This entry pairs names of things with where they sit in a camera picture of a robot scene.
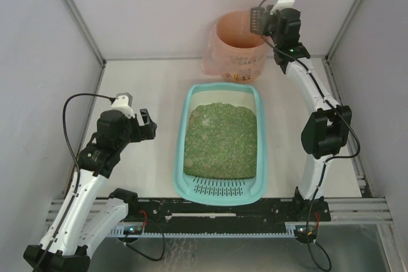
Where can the green cat litter pellets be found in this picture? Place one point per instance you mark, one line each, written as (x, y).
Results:
(222, 142)

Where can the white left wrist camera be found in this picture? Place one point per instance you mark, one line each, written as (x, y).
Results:
(123, 103)

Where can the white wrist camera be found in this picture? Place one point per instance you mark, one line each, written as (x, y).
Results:
(281, 4)
(123, 103)

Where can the pale green litter clump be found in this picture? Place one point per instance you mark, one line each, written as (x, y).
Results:
(195, 114)
(188, 163)

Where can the orange lined waste bin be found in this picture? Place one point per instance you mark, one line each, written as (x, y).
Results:
(233, 52)

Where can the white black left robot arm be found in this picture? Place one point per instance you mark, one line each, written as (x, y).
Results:
(72, 240)

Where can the teal litter box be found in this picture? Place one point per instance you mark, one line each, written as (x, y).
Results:
(222, 192)

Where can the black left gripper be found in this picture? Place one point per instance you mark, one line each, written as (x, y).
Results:
(142, 126)

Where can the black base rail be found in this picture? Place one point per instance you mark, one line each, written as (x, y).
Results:
(181, 214)

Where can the black litter scoop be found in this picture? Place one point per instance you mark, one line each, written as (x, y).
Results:
(256, 14)

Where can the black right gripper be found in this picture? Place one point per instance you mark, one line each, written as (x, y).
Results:
(266, 25)

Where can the light blue cable duct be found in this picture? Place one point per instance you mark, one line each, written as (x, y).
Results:
(287, 230)

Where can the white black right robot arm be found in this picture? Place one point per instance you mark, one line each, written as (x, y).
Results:
(329, 124)

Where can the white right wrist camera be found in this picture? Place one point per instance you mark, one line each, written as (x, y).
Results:
(281, 4)

